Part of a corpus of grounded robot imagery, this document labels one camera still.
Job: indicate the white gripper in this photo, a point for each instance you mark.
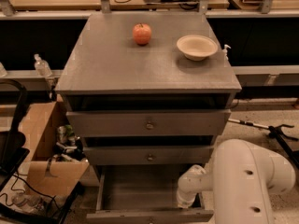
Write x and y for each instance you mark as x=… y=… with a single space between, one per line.
x=188 y=188

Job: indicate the grey bottom drawer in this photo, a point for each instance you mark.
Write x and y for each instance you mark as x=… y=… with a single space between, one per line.
x=144 y=194

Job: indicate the grey drawer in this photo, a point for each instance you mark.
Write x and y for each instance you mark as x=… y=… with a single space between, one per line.
x=125 y=123
x=146 y=155
x=144 y=194

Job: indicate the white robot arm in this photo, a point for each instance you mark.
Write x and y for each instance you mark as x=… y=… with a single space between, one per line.
x=242 y=177

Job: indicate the grey top drawer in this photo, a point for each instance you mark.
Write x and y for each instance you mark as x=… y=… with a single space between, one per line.
x=125 y=123

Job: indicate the grey wooden drawer cabinet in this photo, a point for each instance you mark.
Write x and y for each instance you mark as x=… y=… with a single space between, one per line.
x=108 y=72

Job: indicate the grey middle drawer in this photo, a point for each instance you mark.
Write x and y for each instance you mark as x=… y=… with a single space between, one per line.
x=146 y=155

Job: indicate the black stand with metal pole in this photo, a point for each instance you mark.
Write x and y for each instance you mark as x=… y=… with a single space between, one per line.
x=278 y=134

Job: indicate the small white pump bottle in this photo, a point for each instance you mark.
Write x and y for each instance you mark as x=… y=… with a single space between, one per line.
x=225 y=50

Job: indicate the clutter inside cardboard box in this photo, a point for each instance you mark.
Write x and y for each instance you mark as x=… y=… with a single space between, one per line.
x=68 y=145

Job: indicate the white paper bowl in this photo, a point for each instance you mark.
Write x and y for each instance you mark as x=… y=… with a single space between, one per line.
x=197 y=47

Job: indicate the brown cardboard box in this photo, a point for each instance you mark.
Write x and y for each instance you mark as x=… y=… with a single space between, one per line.
x=48 y=177

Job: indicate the red apple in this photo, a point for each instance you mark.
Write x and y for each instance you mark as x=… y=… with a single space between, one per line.
x=142 y=34

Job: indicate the black chair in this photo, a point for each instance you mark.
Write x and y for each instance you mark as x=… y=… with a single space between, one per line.
x=12 y=152

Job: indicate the clear sanitizer bottle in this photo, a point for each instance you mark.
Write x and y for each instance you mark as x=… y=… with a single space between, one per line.
x=42 y=67

